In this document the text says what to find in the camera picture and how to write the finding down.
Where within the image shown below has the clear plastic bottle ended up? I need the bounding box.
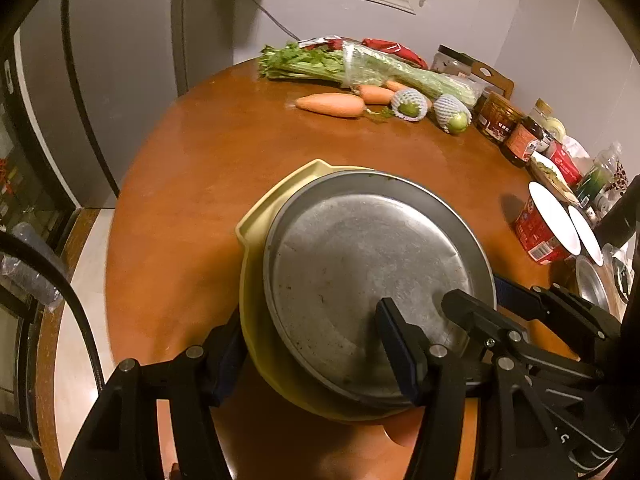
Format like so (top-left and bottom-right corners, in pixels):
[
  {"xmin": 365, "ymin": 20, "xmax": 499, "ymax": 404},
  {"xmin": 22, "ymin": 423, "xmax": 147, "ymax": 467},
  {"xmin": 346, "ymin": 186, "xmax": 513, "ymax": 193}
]
[{"xmin": 0, "ymin": 222, "xmax": 66, "ymax": 311}]

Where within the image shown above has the guava in foam net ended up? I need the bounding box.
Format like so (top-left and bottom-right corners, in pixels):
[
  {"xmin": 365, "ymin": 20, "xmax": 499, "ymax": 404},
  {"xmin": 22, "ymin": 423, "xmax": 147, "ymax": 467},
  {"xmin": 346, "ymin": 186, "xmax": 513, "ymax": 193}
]
[
  {"xmin": 391, "ymin": 87, "xmax": 428, "ymax": 122},
  {"xmin": 432, "ymin": 94, "xmax": 473, "ymax": 135}
]

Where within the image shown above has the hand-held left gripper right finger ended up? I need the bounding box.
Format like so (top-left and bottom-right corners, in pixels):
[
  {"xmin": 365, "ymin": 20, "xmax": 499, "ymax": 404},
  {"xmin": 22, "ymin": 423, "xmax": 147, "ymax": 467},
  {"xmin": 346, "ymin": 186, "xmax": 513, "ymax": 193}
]
[{"xmin": 375, "ymin": 298, "xmax": 571, "ymax": 480}]

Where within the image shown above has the large carrot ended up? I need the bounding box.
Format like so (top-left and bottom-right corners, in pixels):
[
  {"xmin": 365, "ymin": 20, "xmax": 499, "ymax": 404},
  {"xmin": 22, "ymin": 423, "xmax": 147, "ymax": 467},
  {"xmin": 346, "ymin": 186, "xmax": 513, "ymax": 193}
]
[{"xmin": 295, "ymin": 93, "xmax": 366, "ymax": 119}]

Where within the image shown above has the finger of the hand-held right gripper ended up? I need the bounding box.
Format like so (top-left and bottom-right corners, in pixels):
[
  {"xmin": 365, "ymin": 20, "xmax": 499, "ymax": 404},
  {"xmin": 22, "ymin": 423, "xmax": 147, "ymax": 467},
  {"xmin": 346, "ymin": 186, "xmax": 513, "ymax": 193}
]
[
  {"xmin": 442, "ymin": 290, "xmax": 601, "ymax": 381},
  {"xmin": 492, "ymin": 275, "xmax": 622, "ymax": 347}
]

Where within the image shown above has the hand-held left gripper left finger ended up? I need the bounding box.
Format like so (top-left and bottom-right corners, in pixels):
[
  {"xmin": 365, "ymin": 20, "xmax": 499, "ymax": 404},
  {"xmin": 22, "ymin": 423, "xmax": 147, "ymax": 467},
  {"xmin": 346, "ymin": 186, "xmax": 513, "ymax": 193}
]
[{"xmin": 60, "ymin": 310, "xmax": 248, "ymax": 480}]

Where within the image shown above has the metal bowl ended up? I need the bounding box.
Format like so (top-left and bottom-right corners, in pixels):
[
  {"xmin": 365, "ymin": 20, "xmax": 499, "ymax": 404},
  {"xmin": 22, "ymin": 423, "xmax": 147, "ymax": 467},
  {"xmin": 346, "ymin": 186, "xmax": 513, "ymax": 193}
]
[{"xmin": 575, "ymin": 255, "xmax": 623, "ymax": 316}]

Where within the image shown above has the yellow shell-shaped plate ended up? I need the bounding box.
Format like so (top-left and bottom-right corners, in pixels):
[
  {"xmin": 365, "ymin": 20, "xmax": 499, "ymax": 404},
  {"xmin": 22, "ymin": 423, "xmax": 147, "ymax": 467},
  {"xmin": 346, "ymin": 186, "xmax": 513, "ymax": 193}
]
[{"xmin": 235, "ymin": 158, "xmax": 431, "ymax": 423}]

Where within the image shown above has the round metal plate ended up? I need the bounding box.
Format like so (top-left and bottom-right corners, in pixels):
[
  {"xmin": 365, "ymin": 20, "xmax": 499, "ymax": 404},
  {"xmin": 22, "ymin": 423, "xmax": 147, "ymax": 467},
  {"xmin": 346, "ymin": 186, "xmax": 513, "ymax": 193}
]
[{"xmin": 263, "ymin": 170, "xmax": 497, "ymax": 406}]

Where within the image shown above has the red tissue pack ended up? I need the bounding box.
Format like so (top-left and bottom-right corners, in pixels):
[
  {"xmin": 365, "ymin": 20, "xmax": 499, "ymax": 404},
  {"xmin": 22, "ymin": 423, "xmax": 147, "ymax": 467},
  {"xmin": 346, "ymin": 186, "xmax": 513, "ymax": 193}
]
[{"xmin": 547, "ymin": 140, "xmax": 591, "ymax": 186}]

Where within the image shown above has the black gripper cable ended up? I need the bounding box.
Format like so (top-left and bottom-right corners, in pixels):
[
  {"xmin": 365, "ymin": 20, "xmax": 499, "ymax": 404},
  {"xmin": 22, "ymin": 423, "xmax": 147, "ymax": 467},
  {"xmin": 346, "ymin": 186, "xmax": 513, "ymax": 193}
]
[{"xmin": 0, "ymin": 232, "xmax": 108, "ymax": 396}]

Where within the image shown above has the chili sauce jar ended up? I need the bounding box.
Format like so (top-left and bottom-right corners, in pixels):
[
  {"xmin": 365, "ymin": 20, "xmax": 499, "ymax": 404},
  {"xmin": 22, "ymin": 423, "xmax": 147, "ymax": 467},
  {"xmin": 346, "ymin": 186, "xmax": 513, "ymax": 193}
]
[{"xmin": 474, "ymin": 91, "xmax": 523, "ymax": 145}]

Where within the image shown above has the celery in plastic bag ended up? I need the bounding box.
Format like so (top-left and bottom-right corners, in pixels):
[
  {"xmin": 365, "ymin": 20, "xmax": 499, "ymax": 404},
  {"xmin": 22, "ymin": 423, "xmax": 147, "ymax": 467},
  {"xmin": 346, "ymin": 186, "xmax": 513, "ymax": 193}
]
[{"xmin": 257, "ymin": 40, "xmax": 481, "ymax": 110}]

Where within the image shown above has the green bottle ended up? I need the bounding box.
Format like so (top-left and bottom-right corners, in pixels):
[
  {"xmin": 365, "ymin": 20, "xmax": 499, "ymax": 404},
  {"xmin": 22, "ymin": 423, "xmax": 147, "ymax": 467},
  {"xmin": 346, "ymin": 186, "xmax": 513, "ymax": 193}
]
[{"xmin": 575, "ymin": 142, "xmax": 623, "ymax": 206}]

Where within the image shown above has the black thermos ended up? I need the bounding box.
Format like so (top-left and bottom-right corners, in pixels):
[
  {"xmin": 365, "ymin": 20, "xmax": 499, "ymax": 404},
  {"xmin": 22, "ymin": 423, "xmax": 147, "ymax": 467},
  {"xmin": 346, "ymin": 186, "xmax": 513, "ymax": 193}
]
[{"xmin": 595, "ymin": 174, "xmax": 640, "ymax": 246}]

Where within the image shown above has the red bowl white interior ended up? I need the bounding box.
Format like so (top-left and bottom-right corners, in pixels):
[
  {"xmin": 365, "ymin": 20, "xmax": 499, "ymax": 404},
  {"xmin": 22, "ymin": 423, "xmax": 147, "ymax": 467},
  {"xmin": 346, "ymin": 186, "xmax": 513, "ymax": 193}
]
[
  {"xmin": 515, "ymin": 180, "xmax": 583, "ymax": 265},
  {"xmin": 567, "ymin": 205, "xmax": 604, "ymax": 266}
]

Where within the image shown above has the thin wall cable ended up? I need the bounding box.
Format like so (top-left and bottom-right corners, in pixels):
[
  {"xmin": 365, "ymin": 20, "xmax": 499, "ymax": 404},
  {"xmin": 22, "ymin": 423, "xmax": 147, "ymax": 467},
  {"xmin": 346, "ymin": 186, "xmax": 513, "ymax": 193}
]
[{"xmin": 235, "ymin": 0, "xmax": 301, "ymax": 42}]

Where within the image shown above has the pink plate with ears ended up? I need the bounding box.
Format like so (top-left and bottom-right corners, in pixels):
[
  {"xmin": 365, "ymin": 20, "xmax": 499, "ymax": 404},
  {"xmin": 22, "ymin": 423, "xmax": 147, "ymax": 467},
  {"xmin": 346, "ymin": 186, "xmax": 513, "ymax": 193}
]
[{"xmin": 381, "ymin": 417, "xmax": 426, "ymax": 450}]

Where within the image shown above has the clear plastic wrap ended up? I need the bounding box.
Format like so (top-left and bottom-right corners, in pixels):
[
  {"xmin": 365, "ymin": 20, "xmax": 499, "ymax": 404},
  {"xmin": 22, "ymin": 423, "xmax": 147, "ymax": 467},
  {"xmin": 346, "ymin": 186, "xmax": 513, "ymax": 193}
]
[{"xmin": 602, "ymin": 242, "xmax": 636, "ymax": 306}]

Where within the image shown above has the red snack packet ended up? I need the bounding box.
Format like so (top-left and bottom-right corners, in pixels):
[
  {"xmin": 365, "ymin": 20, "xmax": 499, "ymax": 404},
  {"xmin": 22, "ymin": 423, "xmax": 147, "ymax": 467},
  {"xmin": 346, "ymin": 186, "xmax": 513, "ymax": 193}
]
[{"xmin": 300, "ymin": 36, "xmax": 430, "ymax": 71}]

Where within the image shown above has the dark sauce bottle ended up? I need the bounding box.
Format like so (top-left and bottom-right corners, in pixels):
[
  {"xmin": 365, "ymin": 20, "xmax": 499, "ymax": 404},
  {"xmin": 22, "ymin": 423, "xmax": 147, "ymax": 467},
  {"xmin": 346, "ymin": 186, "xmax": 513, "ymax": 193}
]
[{"xmin": 504, "ymin": 99, "xmax": 553, "ymax": 168}]

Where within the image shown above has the glass door cabinet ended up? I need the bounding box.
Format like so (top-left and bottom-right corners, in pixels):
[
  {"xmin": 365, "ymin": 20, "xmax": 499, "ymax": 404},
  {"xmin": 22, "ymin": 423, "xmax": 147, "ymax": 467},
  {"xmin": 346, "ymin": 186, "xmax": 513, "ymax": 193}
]
[{"xmin": 0, "ymin": 35, "xmax": 81, "ymax": 448}]

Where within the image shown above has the white dish of greens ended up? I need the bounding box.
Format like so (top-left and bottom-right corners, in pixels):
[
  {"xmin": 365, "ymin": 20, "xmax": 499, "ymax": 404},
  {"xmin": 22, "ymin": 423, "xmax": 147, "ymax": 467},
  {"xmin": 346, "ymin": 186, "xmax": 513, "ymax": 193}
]
[{"xmin": 529, "ymin": 152, "xmax": 581, "ymax": 206}]

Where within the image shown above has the grey refrigerator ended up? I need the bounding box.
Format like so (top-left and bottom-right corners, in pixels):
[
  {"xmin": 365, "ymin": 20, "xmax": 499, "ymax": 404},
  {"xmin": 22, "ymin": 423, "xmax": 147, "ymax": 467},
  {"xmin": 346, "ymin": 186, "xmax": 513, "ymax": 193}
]
[{"xmin": 15, "ymin": 0, "xmax": 201, "ymax": 208}]

